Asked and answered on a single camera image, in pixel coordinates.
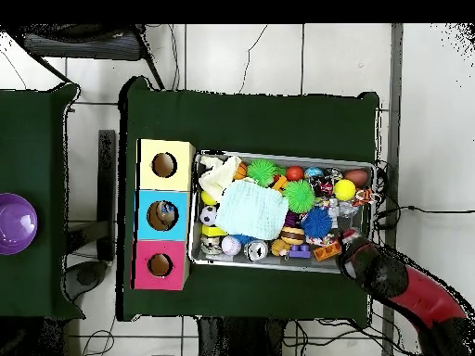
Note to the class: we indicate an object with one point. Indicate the orange toy building block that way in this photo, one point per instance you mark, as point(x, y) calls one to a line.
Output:
point(280, 182)
point(326, 251)

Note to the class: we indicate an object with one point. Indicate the mint green cloth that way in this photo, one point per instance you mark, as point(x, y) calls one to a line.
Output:
point(252, 209)

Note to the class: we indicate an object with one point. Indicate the crushed clear plastic bottle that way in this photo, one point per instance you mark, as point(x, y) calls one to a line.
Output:
point(166, 212)

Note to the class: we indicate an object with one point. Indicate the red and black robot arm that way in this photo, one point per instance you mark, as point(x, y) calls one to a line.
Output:
point(386, 274)

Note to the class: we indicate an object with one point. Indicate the silver mesh bin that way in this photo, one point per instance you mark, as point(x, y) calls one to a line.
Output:
point(271, 261)

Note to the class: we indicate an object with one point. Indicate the wooden box with three holes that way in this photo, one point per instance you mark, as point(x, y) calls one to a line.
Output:
point(182, 170)

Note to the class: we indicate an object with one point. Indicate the blue spiky rubber ball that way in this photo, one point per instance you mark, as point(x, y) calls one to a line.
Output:
point(316, 222)

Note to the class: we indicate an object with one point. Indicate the yellow ball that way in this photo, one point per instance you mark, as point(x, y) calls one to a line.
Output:
point(344, 190)

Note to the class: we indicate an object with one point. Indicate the green spiky rubber ball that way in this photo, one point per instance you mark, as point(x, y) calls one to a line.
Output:
point(299, 195)
point(261, 171)

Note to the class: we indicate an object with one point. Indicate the white toy baseball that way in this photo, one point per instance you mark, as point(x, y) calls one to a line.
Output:
point(231, 244)

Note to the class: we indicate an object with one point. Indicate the black and white soccer ball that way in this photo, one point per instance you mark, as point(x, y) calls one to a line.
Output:
point(207, 215)

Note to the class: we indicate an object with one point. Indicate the cream cloth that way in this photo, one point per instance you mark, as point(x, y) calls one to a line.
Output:
point(217, 176)

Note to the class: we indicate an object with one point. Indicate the dark green tablecloth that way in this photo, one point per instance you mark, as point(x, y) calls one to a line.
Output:
point(241, 122)
point(29, 148)

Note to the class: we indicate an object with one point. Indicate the black chair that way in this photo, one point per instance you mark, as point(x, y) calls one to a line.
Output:
point(81, 46)

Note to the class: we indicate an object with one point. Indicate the purple bowl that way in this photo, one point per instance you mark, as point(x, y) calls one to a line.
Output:
point(16, 224)

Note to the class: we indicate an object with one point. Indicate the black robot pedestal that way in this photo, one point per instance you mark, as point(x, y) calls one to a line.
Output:
point(237, 341)

